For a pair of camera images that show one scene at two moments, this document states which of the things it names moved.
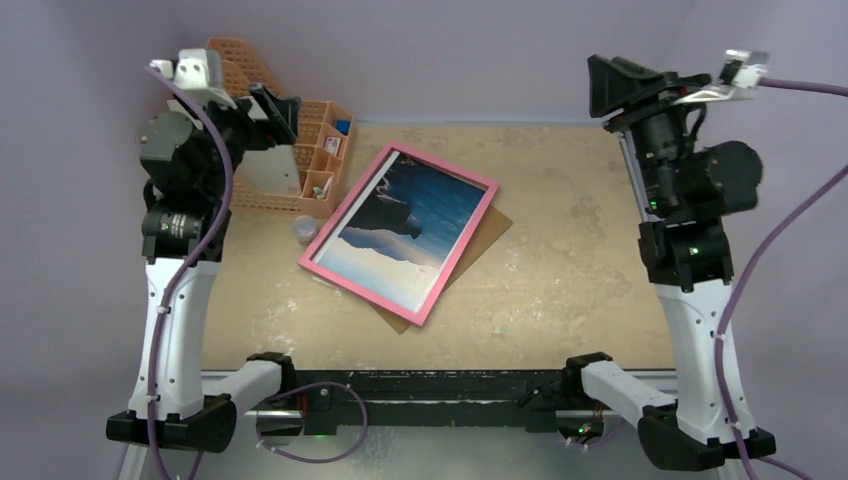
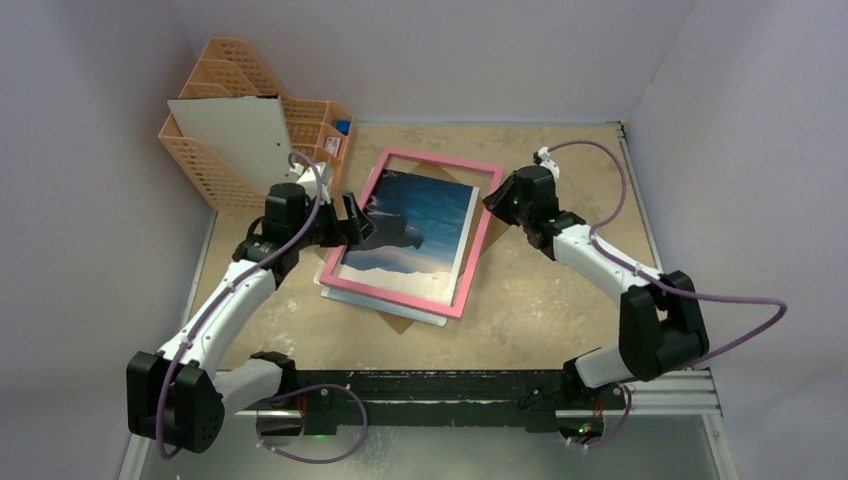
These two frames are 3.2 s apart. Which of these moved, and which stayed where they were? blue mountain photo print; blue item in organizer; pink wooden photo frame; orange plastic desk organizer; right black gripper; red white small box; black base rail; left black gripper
Moved: pink wooden photo frame; left black gripper; right black gripper
Stayed: blue item in organizer; orange plastic desk organizer; black base rail; blue mountain photo print; red white small box
